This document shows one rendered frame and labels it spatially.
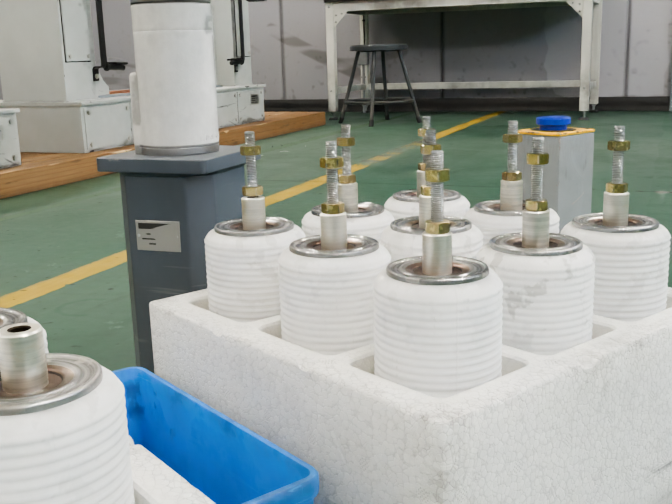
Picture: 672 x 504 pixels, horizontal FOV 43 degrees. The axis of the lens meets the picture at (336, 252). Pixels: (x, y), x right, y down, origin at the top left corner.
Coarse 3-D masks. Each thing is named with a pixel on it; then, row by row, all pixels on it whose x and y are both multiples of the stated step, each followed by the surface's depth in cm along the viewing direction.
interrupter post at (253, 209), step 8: (248, 200) 79; (256, 200) 79; (264, 200) 80; (248, 208) 79; (256, 208) 79; (264, 208) 80; (248, 216) 79; (256, 216) 79; (264, 216) 80; (248, 224) 80; (256, 224) 80; (264, 224) 80
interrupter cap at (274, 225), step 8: (216, 224) 81; (224, 224) 82; (232, 224) 82; (240, 224) 82; (272, 224) 81; (280, 224) 80; (288, 224) 81; (216, 232) 79; (224, 232) 78; (232, 232) 77; (240, 232) 77; (248, 232) 77; (256, 232) 77; (264, 232) 77; (272, 232) 77; (280, 232) 78
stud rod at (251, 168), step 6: (246, 132) 78; (252, 132) 78; (246, 138) 78; (252, 138) 78; (246, 144) 78; (252, 144) 79; (246, 156) 79; (252, 156) 79; (252, 162) 79; (246, 168) 79; (252, 168) 79; (246, 174) 79; (252, 174) 79; (252, 180) 79; (252, 186) 79
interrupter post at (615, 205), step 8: (608, 200) 76; (616, 200) 76; (624, 200) 76; (608, 208) 77; (616, 208) 76; (624, 208) 76; (608, 216) 77; (616, 216) 76; (624, 216) 76; (608, 224) 77; (616, 224) 76; (624, 224) 77
